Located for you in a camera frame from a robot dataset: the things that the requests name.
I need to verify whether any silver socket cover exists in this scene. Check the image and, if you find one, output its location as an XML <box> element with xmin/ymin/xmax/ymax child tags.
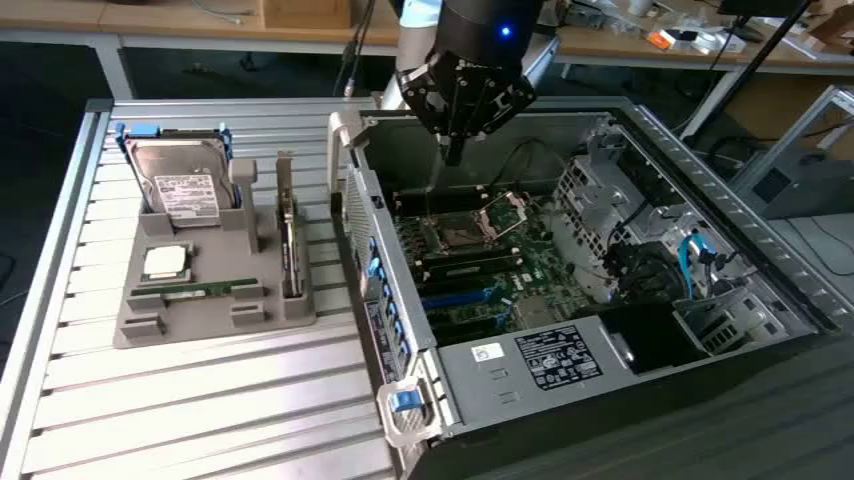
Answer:
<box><xmin>476</xmin><ymin>192</ymin><xmax>533</xmax><ymax>236</ymax></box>

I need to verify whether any gray computer tower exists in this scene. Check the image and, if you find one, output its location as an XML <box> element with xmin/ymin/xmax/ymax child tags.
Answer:
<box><xmin>730</xmin><ymin>147</ymin><xmax>854</xmax><ymax>221</ymax></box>

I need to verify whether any blue expansion slot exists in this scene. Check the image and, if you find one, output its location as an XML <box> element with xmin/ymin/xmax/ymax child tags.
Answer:
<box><xmin>420</xmin><ymin>287</ymin><xmax>499</xmax><ymax>311</ymax></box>

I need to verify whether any green motherboard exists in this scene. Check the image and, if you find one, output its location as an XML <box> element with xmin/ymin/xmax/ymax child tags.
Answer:
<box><xmin>392</xmin><ymin>189</ymin><xmax>602</xmax><ymax>346</ymax></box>

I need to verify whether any silver perforated disk bay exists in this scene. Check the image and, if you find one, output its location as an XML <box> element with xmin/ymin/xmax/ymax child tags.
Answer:
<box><xmin>553</xmin><ymin>149</ymin><xmax>675</xmax><ymax>261</ymax></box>

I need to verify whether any brown wooden box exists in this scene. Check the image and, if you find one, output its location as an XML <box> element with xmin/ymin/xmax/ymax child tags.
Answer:
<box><xmin>259</xmin><ymin>0</ymin><xmax>354</xmax><ymax>30</ymax></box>

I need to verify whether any gray plastic parts rack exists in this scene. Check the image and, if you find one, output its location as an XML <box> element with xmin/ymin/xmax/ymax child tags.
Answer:
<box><xmin>111</xmin><ymin>159</ymin><xmax>319</xmax><ymax>350</ymax></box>

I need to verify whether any black power wire bundle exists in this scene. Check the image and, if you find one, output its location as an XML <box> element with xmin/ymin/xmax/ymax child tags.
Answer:
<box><xmin>603</xmin><ymin>239</ymin><xmax>689</xmax><ymax>306</ymax></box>

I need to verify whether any black monitor with stand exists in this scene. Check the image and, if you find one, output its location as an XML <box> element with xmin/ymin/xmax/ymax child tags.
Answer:
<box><xmin>717</xmin><ymin>0</ymin><xmax>813</xmax><ymax>42</ymax></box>

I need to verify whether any black camera cable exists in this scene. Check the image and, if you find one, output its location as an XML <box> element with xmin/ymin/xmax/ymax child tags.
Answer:
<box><xmin>332</xmin><ymin>0</ymin><xmax>379</xmax><ymax>99</ymax></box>

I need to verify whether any graphics card with silver bracket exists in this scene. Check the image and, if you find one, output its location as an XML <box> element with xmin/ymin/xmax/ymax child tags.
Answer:
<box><xmin>275</xmin><ymin>149</ymin><xmax>304</xmax><ymax>301</ymax></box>

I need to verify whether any open black PC case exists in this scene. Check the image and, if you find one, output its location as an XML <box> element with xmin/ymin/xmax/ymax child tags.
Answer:
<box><xmin>326</xmin><ymin>97</ymin><xmax>854</xmax><ymax>480</ymax></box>

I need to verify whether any silver chipset heatsink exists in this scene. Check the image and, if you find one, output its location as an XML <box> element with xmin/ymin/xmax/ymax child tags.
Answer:
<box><xmin>513</xmin><ymin>297</ymin><xmax>559</xmax><ymax>326</ymax></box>

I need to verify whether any gray slotted disk bay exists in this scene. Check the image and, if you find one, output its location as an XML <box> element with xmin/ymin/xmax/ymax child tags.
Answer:
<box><xmin>671</xmin><ymin>287</ymin><xmax>786</xmax><ymax>356</ymax></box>

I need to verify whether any silver CPU chip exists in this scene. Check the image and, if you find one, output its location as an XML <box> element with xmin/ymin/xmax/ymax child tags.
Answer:
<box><xmin>140</xmin><ymin>244</ymin><xmax>195</xmax><ymax>284</ymax></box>

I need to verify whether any black plastic shroud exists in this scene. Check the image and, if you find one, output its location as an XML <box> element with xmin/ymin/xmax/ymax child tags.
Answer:
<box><xmin>597</xmin><ymin>302</ymin><xmax>709</xmax><ymax>376</ymax></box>

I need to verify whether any white small box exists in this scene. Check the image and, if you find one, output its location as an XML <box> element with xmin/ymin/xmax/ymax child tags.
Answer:
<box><xmin>693</xmin><ymin>30</ymin><xmax>747</xmax><ymax>56</ymax></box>

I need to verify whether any gray power supply unit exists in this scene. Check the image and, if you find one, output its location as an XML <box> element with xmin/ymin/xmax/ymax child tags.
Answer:
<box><xmin>436</xmin><ymin>319</ymin><xmax>642</xmax><ymax>436</ymax></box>

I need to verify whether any gray metal device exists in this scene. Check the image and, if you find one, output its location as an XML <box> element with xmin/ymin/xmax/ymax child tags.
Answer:
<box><xmin>557</xmin><ymin>0</ymin><xmax>609</xmax><ymax>29</ymax></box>

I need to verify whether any black looped wire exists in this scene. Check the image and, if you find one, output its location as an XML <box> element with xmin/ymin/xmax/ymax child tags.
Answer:
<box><xmin>499</xmin><ymin>137</ymin><xmax>577</xmax><ymax>194</ymax></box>

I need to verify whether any black tripod pole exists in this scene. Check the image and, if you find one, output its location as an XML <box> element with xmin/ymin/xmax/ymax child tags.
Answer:
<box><xmin>678</xmin><ymin>0</ymin><xmax>821</xmax><ymax>147</ymax></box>

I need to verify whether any aluminium profile frame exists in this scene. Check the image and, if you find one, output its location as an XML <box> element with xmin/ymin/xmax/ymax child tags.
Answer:
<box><xmin>773</xmin><ymin>83</ymin><xmax>854</xmax><ymax>166</ymax></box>

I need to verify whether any black installed RAM stick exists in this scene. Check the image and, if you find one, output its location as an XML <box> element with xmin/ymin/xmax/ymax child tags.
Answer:
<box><xmin>423</xmin><ymin>252</ymin><xmax>522</xmax><ymax>281</ymax></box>

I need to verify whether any CPU socket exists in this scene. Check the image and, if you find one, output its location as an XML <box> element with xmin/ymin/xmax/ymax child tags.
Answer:
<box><xmin>426</xmin><ymin>212</ymin><xmax>499</xmax><ymax>251</ymax></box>

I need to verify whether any hard disk in blue bracket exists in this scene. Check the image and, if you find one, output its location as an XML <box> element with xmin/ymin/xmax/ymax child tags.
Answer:
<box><xmin>114</xmin><ymin>122</ymin><xmax>242</xmax><ymax>229</ymax></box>

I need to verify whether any blue SATA wire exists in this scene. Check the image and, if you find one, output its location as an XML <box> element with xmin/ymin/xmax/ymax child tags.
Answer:
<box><xmin>677</xmin><ymin>232</ymin><xmax>715</xmax><ymax>301</ymax></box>

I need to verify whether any green RAM stick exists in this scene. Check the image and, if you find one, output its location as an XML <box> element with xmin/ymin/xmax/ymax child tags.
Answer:
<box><xmin>130</xmin><ymin>278</ymin><xmax>260</xmax><ymax>301</ymax></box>

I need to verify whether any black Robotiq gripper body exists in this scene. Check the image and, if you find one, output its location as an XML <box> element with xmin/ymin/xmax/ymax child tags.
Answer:
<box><xmin>426</xmin><ymin>0</ymin><xmax>543</xmax><ymax>134</ymax></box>

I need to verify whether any white cable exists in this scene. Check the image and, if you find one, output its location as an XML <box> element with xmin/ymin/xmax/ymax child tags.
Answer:
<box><xmin>190</xmin><ymin>0</ymin><xmax>259</xmax><ymax>25</ymax></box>

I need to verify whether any brown cardboard box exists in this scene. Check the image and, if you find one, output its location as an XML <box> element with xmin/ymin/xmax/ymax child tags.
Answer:
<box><xmin>805</xmin><ymin>3</ymin><xmax>854</xmax><ymax>49</ymax></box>

